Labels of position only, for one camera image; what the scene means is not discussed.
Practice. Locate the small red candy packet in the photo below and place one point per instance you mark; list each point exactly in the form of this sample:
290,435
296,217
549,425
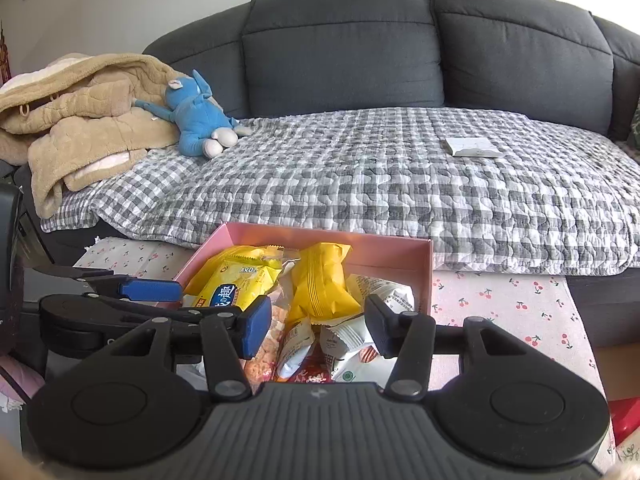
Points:
313,370

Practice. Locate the green patterned cushion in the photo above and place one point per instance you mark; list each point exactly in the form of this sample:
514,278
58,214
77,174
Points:
634,132

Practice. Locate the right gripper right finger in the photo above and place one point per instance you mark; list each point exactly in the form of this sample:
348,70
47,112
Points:
408,337

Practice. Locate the white paper on quilt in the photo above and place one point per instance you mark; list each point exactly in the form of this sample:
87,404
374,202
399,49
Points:
472,147

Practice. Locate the pink silver cardboard box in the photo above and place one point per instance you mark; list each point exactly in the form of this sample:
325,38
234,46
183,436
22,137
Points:
401,260

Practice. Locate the pink strawberry snack packet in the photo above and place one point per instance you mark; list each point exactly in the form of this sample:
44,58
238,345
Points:
261,368

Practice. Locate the yellow cracker packet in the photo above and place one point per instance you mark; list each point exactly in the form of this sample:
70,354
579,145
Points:
236,276

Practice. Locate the white nut kernel packet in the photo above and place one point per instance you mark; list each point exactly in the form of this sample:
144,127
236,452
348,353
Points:
351,355

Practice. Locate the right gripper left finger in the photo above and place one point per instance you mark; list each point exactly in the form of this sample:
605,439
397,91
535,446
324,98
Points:
230,335

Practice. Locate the beige fleece blanket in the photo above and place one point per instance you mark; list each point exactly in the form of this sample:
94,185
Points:
74,122

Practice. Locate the cherry print tablecloth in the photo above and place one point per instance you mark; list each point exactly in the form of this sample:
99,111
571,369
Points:
537,309

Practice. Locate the grey checkered quilt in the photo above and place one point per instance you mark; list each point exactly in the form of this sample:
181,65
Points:
559,199

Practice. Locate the blue plush toy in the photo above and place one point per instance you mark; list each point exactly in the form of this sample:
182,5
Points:
205,129

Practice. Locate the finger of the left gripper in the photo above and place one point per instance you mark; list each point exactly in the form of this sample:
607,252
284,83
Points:
71,324
51,280

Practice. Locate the red plastic chair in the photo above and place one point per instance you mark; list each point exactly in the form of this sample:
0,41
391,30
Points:
625,415

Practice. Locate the white orange lotus snack packet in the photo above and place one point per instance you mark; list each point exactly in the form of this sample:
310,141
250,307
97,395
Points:
296,346

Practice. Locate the dark grey sofa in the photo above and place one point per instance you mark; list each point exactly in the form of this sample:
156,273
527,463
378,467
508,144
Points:
543,59

